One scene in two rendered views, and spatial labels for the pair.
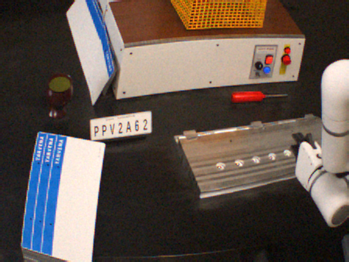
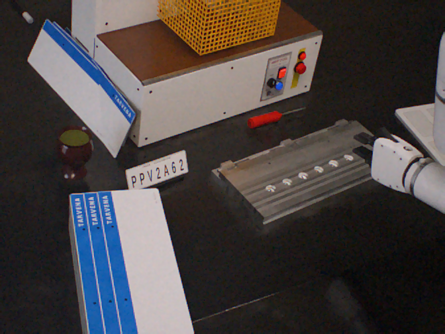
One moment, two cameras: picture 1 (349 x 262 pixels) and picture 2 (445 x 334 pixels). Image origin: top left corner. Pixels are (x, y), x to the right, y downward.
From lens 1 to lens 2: 0.53 m
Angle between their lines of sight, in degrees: 13
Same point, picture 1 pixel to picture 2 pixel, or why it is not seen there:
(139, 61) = (159, 101)
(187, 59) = (203, 91)
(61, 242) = (148, 318)
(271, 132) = (306, 147)
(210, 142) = (250, 167)
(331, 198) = not seen: outside the picture
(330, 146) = not seen: outside the picture
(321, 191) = (433, 185)
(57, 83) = (71, 138)
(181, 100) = (200, 136)
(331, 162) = not seen: outside the picture
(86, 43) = (77, 92)
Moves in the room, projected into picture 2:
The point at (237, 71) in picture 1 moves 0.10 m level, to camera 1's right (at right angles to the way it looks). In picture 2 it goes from (249, 95) to (286, 95)
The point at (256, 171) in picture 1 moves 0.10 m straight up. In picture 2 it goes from (309, 186) to (318, 154)
